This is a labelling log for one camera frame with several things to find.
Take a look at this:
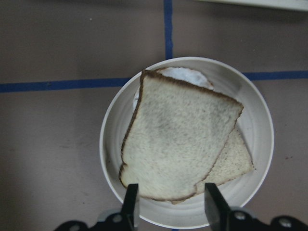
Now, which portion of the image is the white bread slice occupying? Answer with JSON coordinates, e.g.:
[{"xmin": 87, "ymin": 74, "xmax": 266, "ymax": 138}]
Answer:
[{"xmin": 119, "ymin": 70, "xmax": 244, "ymax": 201}]

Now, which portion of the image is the cream bear serving tray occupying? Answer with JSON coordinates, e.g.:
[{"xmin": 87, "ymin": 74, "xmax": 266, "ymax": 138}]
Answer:
[{"xmin": 205, "ymin": 0, "xmax": 308, "ymax": 12}]

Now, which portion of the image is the bottom bread slice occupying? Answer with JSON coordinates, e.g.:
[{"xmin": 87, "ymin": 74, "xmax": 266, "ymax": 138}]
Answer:
[{"xmin": 196, "ymin": 127, "xmax": 256, "ymax": 194}]

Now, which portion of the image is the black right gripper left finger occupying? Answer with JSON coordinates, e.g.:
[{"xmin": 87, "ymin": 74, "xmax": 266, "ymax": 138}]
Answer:
[{"xmin": 121, "ymin": 183, "xmax": 140, "ymax": 231}]

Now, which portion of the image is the fried egg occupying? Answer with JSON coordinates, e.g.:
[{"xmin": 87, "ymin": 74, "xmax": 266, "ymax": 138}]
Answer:
[{"xmin": 133, "ymin": 67, "xmax": 214, "ymax": 109}]

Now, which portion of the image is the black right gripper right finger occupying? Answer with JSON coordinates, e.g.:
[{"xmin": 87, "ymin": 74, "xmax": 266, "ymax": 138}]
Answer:
[{"xmin": 204, "ymin": 183, "xmax": 231, "ymax": 231}]

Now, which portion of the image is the white round plate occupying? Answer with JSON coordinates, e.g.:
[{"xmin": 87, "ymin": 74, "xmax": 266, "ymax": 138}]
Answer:
[{"xmin": 100, "ymin": 57, "xmax": 274, "ymax": 230}]

